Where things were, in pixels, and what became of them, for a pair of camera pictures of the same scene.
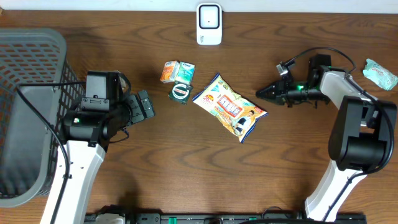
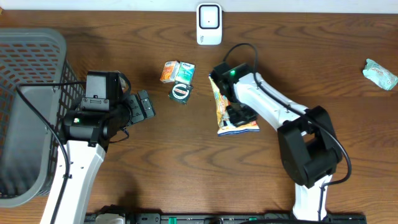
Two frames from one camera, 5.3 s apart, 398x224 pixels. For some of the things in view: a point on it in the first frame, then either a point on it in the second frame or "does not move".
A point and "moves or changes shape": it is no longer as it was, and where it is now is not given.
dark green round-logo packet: x=180 y=93 does not move
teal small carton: x=185 y=73 does not move
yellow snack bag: x=239 y=114 moves or changes shape
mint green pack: x=379 y=75 does not move
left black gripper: x=137 y=102 does not move
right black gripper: x=280 y=94 to x=236 y=119
